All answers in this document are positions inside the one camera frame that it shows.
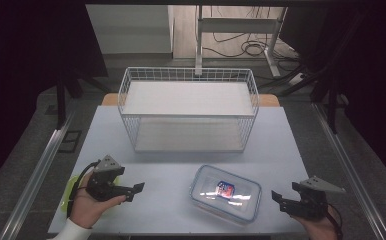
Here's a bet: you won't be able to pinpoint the white metal desk frame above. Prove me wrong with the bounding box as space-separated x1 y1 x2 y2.
195 4 289 79

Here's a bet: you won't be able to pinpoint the white wire shelf rack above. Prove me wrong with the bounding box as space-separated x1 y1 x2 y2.
117 66 261 155

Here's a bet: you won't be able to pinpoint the green plastic container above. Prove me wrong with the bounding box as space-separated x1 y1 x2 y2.
60 173 121 214

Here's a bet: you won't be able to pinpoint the wooden table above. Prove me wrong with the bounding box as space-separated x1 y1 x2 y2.
101 92 281 108

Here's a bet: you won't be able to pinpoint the white cabinet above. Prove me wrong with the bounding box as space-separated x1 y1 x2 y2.
85 4 176 56

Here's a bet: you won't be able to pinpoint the person's right hand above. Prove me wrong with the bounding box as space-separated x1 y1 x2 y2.
291 204 341 240

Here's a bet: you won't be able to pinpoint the black square floor frame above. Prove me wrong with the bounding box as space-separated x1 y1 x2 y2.
57 129 83 154

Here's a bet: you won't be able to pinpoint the black floor cables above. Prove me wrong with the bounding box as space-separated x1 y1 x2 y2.
202 5 303 73

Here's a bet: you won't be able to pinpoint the black metal stand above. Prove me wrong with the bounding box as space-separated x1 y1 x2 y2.
54 66 113 131
258 13 366 135

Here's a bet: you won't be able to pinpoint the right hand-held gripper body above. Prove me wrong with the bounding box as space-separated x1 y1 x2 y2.
291 176 347 222

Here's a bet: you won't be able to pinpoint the dark curtain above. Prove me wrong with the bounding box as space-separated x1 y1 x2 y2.
0 0 109 195
279 0 386 193

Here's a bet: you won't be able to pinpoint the person's left hand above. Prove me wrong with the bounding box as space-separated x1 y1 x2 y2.
68 172 128 230

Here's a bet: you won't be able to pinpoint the aluminium rail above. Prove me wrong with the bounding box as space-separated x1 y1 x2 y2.
0 110 76 240
312 102 386 240

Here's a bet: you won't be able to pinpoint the clear container with blue lid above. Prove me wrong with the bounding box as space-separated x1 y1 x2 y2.
189 164 263 225

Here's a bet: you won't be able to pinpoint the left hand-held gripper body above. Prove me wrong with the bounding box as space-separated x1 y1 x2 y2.
86 154 127 203

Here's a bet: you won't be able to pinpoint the white power strip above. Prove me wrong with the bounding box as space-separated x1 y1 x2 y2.
288 72 308 85

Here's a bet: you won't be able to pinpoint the left hand-held gripper black cable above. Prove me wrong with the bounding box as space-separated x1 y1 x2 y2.
66 160 101 218

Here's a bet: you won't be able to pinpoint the right hand-held gripper black cable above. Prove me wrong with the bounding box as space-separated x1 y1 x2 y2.
325 202 344 240

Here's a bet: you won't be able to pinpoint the hand-held gripper black cable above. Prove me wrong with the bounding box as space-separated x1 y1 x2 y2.
66 160 101 218
325 202 344 240

